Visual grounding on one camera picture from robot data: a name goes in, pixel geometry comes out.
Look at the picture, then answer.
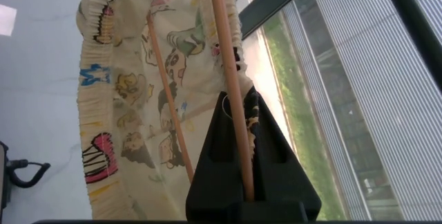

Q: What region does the pink clothes hanger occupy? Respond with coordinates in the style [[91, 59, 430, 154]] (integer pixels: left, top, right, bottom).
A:
[[146, 0, 256, 203]]

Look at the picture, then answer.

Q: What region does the black cable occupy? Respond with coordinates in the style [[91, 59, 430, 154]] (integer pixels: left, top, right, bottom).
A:
[[6, 159, 52, 189]]

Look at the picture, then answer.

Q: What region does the cream printed garment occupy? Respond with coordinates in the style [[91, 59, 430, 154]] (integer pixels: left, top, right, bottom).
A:
[[75, 0, 260, 221]]

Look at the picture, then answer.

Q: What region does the window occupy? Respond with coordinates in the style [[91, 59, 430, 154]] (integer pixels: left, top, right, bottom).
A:
[[231, 0, 442, 222]]

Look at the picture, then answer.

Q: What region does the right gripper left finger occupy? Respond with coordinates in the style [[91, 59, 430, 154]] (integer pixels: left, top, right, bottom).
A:
[[185, 91, 247, 222]]

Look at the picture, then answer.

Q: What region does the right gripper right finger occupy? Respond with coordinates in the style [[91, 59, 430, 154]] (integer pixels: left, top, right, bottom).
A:
[[253, 95, 322, 222]]

